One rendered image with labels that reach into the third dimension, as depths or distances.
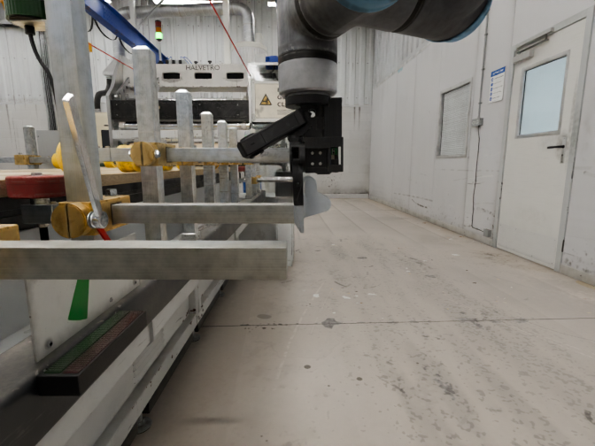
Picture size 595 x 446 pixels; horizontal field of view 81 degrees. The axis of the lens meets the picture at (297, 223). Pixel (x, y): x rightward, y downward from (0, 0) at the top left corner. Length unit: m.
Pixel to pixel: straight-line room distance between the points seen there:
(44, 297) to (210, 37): 9.68
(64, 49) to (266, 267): 0.43
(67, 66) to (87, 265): 0.33
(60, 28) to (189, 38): 9.54
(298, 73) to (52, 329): 0.46
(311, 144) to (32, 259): 0.36
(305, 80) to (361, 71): 9.36
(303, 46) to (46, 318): 0.48
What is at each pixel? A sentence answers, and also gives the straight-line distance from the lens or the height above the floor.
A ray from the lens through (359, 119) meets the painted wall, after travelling 9.66.
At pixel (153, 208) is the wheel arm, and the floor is 0.86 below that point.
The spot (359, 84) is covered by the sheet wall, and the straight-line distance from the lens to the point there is 9.82.
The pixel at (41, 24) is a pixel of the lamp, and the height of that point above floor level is 1.11.
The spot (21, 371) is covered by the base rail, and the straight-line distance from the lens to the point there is 0.51.
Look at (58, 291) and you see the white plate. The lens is 0.53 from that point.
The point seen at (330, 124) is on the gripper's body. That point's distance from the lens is 0.55.
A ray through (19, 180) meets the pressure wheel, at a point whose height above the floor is 0.90.
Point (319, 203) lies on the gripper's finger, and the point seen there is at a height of 0.86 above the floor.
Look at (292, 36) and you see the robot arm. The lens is 0.55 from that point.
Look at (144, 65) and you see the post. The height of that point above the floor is 1.12.
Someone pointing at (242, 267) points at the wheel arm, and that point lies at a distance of 0.32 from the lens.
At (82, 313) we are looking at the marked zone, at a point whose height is 0.72.
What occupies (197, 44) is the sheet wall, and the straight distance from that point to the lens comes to 10.06.
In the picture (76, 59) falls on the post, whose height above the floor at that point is 1.07.
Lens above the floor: 0.93
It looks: 10 degrees down
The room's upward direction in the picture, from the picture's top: straight up
